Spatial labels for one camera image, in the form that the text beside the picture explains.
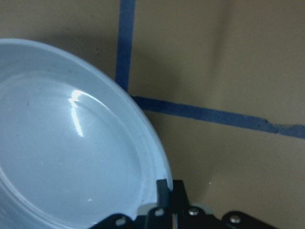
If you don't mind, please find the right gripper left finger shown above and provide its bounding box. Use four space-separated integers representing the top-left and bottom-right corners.
92 179 173 229

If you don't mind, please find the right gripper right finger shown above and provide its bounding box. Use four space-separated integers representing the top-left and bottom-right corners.
172 180 274 229

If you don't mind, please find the blue plate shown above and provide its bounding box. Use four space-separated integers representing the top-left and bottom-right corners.
0 39 173 229

